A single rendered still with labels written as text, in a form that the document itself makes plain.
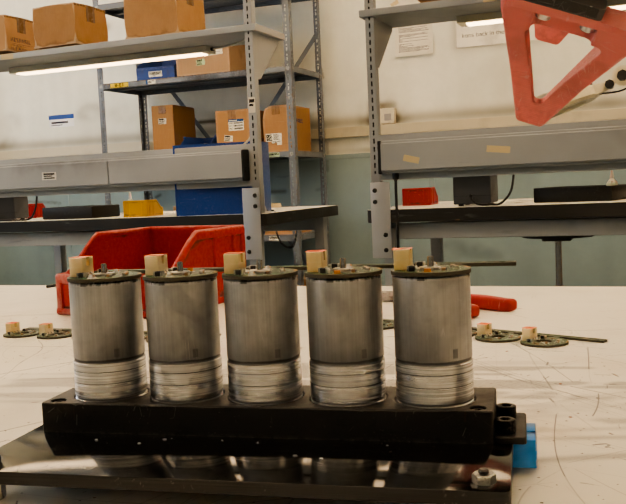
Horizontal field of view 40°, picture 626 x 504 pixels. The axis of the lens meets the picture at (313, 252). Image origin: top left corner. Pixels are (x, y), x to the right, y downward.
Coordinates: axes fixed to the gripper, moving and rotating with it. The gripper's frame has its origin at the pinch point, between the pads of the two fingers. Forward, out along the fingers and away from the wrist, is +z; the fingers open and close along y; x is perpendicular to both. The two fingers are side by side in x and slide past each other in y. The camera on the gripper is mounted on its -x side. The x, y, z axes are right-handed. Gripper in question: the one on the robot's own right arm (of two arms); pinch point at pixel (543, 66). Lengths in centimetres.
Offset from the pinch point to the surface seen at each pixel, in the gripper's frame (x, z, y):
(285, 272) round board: -7.2, -4.0, 26.2
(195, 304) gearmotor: -9.6, -2.7, 27.5
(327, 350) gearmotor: -5.0, -3.2, 28.0
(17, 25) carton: -173, 150, -208
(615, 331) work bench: 8.4, 10.0, 8.3
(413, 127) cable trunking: -29, 238, -354
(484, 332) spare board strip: 1.4, 10.8, 10.9
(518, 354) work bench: 3.0, 8.1, 14.4
